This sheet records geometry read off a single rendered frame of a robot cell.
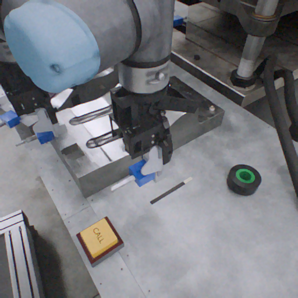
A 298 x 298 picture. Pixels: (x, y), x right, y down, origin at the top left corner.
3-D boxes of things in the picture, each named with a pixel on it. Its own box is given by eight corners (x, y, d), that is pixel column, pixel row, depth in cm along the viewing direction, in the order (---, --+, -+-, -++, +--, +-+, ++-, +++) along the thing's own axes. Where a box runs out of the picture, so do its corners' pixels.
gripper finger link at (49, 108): (48, 121, 64) (33, 88, 59) (55, 118, 65) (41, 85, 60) (53, 127, 60) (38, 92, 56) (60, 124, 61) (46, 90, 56)
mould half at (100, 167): (85, 198, 64) (73, 166, 54) (49, 140, 79) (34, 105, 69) (220, 124, 84) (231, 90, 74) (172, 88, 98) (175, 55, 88)
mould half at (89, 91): (34, 139, 79) (20, 112, 71) (-11, 107, 90) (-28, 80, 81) (135, 73, 105) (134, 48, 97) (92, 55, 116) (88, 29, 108)
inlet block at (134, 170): (118, 205, 51) (116, 191, 47) (106, 188, 54) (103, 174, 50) (168, 176, 56) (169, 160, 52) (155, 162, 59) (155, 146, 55)
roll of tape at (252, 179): (261, 196, 65) (265, 188, 62) (229, 195, 65) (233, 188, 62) (252, 171, 70) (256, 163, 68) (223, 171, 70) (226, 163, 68)
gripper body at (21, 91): (10, 103, 61) (-16, 55, 52) (45, 91, 65) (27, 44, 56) (19, 120, 57) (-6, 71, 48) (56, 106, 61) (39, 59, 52)
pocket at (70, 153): (71, 171, 64) (68, 163, 61) (63, 159, 66) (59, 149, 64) (88, 164, 65) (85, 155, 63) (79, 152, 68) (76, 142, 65)
